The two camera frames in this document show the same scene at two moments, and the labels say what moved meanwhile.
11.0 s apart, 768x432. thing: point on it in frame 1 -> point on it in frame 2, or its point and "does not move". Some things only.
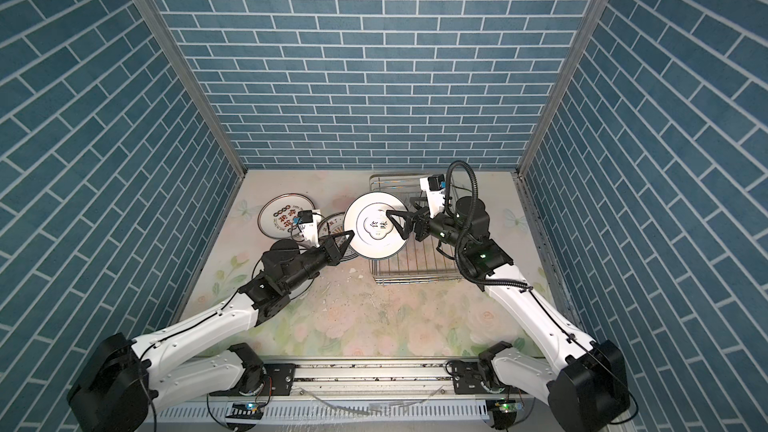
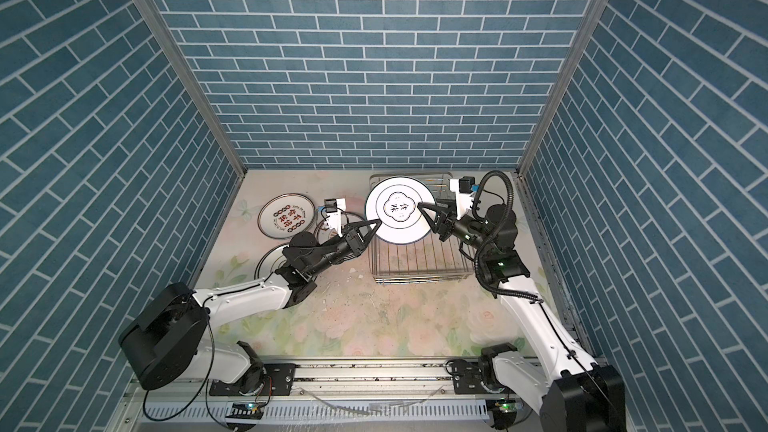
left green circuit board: x=249 y=410 does not move
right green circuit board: x=508 y=406 does not move
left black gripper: x=330 y=252 -> x=351 y=240
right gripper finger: x=405 y=232 -> x=444 y=231
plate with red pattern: x=277 y=215 does not move
